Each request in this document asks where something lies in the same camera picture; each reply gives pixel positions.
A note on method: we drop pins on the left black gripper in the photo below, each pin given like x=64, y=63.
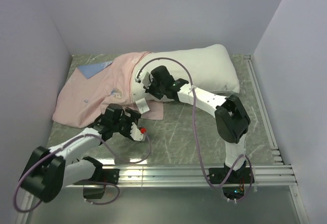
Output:
x=134, y=117

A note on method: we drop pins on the white pillow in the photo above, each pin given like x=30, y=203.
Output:
x=210, y=68

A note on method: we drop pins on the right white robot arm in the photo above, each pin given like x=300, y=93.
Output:
x=232, y=120

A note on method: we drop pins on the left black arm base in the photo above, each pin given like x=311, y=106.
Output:
x=107, y=178

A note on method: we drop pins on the pink cartoon pillowcase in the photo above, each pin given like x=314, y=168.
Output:
x=82, y=100

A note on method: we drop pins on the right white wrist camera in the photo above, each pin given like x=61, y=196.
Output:
x=143, y=77

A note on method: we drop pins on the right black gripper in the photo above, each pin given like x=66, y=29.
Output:
x=150, y=90

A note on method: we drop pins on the side aluminium rail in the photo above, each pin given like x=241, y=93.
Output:
x=266, y=121

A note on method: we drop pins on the aluminium mounting rail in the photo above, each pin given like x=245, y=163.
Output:
x=191, y=176

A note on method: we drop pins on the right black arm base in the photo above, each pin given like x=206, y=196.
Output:
x=236, y=183

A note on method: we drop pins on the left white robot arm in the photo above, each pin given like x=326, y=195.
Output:
x=48, y=170

